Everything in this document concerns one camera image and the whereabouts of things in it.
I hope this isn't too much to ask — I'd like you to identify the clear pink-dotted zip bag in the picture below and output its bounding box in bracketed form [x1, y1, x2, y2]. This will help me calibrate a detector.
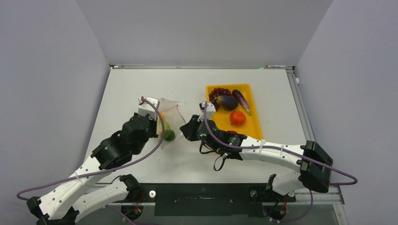
[158, 98, 186, 149]

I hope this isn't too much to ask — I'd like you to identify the green orange mango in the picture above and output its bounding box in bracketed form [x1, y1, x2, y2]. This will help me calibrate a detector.
[164, 121, 176, 142]

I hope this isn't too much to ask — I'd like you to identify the large purple eggplant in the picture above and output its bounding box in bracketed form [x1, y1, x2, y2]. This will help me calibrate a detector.
[215, 95, 239, 111]

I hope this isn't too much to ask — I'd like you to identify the orange pumpkin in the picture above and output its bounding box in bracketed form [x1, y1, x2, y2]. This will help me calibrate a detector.
[229, 111, 246, 126]

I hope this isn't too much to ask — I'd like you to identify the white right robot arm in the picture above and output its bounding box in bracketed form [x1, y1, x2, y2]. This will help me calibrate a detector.
[180, 115, 333, 201]

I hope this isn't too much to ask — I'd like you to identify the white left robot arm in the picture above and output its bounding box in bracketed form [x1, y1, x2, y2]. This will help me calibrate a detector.
[26, 113, 158, 225]

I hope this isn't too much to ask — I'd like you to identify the dark red grape bunch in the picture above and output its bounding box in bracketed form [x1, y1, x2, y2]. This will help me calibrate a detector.
[208, 88, 232, 111]

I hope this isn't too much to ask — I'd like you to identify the slim purple eggplant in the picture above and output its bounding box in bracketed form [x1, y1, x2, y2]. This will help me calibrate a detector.
[232, 90, 251, 115]

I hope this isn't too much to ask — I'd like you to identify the yellow plastic tray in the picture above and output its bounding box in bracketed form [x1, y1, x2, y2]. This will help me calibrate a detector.
[205, 83, 263, 139]

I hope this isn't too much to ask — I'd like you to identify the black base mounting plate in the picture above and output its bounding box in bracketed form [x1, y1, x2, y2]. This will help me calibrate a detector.
[119, 183, 296, 217]

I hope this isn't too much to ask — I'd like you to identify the marker pen on ledge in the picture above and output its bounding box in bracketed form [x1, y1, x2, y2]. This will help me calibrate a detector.
[266, 65, 287, 69]

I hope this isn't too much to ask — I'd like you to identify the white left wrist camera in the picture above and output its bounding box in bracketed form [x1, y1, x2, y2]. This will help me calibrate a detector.
[138, 96, 160, 121]

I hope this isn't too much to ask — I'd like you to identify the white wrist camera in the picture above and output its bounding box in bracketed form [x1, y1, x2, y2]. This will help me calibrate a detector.
[138, 96, 160, 121]
[198, 101, 216, 122]

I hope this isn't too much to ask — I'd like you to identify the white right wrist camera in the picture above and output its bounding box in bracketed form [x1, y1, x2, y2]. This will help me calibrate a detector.
[198, 101, 216, 122]

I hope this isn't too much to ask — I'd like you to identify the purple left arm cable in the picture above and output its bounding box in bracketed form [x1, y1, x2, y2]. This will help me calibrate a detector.
[16, 97, 165, 225]

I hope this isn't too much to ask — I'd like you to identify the black wrist strap loop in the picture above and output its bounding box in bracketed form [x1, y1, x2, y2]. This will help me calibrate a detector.
[213, 153, 229, 172]

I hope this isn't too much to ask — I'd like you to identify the aluminium side rail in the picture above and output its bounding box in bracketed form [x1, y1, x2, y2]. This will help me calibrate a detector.
[284, 66, 345, 206]

